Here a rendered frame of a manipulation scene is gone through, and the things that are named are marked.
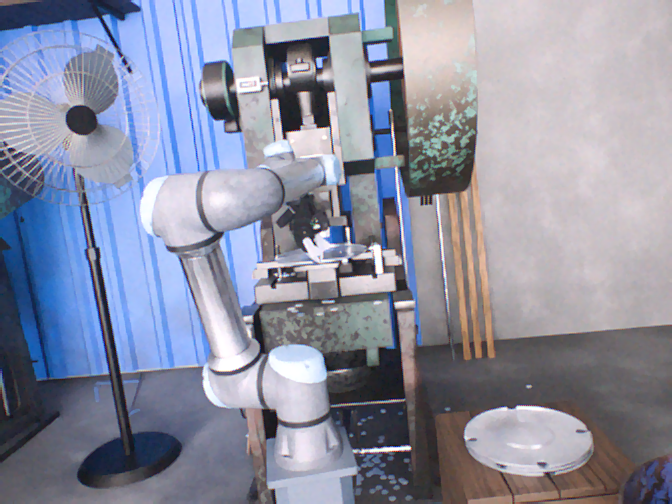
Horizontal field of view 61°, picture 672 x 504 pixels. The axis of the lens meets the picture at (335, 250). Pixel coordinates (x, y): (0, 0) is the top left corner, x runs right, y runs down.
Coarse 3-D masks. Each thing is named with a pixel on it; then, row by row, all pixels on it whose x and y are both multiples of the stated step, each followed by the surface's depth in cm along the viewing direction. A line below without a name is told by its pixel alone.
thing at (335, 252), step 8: (328, 248) 188; (336, 248) 187; (344, 248) 185; (352, 248) 184; (360, 248) 182; (280, 256) 184; (288, 256) 182; (296, 256) 181; (304, 256) 176; (328, 256) 173; (336, 256) 172; (344, 256) 171; (352, 256) 168
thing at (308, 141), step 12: (288, 132) 178; (300, 132) 177; (312, 132) 177; (324, 132) 177; (300, 144) 178; (312, 144) 178; (324, 144) 178; (300, 156) 179; (312, 192) 180; (324, 192) 177; (336, 192) 180; (324, 204) 176; (336, 204) 180; (324, 216) 178; (336, 216) 181
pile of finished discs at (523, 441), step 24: (504, 408) 151; (528, 408) 150; (480, 432) 140; (504, 432) 138; (528, 432) 137; (552, 432) 136; (576, 432) 136; (480, 456) 130; (504, 456) 129; (528, 456) 127; (552, 456) 126; (576, 456) 125
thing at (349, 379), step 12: (384, 348) 197; (324, 360) 211; (336, 360) 212; (348, 360) 211; (360, 360) 209; (336, 372) 181; (348, 372) 182; (360, 372) 184; (372, 372) 187; (336, 384) 183; (348, 384) 184; (360, 384) 188
